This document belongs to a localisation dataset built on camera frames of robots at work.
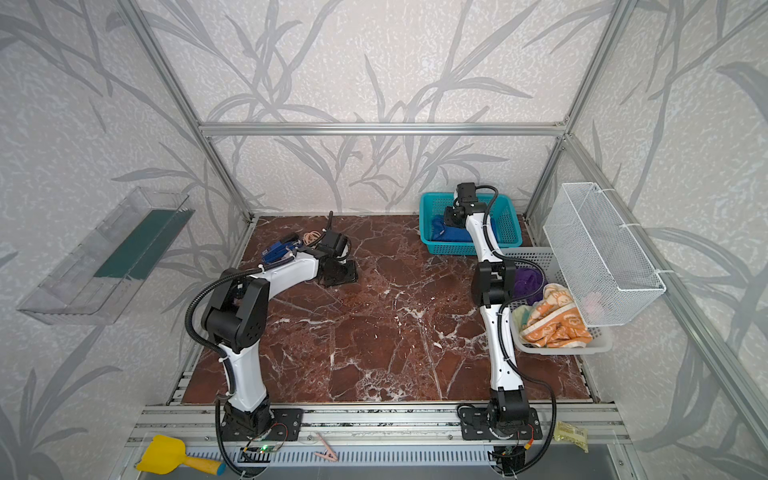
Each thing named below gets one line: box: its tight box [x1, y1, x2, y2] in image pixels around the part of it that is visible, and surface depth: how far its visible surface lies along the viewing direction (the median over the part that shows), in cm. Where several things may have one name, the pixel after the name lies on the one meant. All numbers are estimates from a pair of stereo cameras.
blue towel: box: [430, 215, 473, 243], surface depth 113 cm
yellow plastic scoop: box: [135, 434, 226, 476], surface depth 70 cm
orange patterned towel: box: [519, 283, 593, 348], surface depth 82 cm
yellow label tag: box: [553, 420, 589, 454], surface depth 72 cm
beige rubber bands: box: [303, 230, 322, 245], surface depth 114 cm
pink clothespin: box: [314, 433, 338, 462], surface depth 71 cm
